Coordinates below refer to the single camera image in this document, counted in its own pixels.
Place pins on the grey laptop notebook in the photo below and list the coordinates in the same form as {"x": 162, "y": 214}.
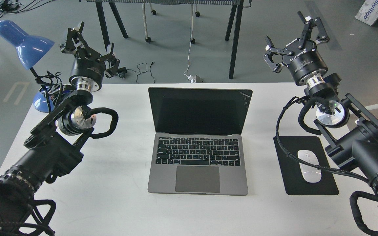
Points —
{"x": 198, "y": 146}

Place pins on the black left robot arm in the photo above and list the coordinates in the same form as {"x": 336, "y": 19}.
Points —
{"x": 55, "y": 143}

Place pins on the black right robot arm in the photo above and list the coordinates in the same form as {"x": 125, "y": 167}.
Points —
{"x": 349, "y": 128}

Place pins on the white computer mouse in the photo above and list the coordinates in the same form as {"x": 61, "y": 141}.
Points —
{"x": 310, "y": 174}

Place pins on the blue desk lamp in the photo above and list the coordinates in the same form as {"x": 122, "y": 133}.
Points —
{"x": 30, "y": 50}

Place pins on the white cardboard box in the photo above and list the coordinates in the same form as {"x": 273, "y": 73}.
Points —
{"x": 368, "y": 13}

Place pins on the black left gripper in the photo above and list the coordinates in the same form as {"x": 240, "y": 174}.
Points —
{"x": 88, "y": 68}

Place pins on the black mouse pad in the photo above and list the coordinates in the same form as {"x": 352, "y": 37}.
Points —
{"x": 301, "y": 179}

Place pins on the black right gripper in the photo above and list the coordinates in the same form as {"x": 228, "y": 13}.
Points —
{"x": 305, "y": 62}

